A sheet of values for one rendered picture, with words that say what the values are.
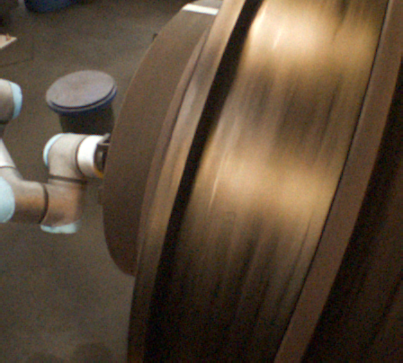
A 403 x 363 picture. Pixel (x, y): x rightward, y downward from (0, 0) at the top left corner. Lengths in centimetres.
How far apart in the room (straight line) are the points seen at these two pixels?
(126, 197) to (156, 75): 8
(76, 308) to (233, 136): 147
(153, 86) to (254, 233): 15
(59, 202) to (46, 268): 87
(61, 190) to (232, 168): 76
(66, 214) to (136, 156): 64
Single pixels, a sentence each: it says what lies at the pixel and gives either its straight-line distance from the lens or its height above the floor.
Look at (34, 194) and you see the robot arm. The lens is 85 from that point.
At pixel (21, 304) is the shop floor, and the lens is 168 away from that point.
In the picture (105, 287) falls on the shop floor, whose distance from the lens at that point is 162.
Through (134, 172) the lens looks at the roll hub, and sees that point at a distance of 27.
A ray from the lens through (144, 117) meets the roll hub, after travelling 27.
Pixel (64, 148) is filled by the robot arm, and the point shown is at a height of 82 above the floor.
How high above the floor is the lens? 138
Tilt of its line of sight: 43 degrees down
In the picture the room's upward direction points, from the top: straight up
